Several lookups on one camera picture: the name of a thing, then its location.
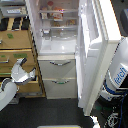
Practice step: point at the white fridge top door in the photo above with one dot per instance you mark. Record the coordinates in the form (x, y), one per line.
(98, 36)

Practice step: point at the grey device on cabinet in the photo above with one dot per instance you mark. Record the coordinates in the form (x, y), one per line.
(13, 11)

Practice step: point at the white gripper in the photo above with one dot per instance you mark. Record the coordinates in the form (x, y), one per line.
(19, 75)

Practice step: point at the white blue robot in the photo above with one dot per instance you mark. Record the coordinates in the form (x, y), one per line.
(116, 80)

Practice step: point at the food items on shelf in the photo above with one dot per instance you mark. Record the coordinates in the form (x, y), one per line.
(60, 13)

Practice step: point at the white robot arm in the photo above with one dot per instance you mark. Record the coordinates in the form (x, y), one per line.
(8, 86)

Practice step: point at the fridge drawer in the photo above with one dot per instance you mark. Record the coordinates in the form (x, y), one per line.
(57, 69)
(59, 89)

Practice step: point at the lower fridge drawer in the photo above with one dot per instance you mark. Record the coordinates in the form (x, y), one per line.
(59, 89)

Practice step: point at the upper fridge drawer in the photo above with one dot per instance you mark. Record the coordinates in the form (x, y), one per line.
(57, 69)

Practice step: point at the wooden drawer cabinet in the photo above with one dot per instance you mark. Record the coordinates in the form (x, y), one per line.
(15, 43)

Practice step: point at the white refrigerator body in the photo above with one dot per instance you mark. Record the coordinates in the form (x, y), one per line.
(52, 43)

